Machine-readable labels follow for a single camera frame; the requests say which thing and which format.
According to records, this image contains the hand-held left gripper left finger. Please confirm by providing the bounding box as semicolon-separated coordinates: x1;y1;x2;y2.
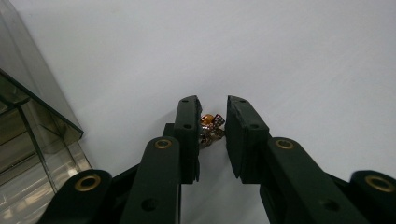
163;94;204;185

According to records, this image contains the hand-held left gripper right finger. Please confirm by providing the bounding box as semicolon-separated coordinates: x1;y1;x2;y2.
224;94;271;185

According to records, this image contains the shiny gold candy wrapper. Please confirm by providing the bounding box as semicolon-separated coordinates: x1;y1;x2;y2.
199;113;227;149

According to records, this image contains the smoky transparent drawer box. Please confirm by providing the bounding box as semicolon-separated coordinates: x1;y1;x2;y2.
0;0;93;224

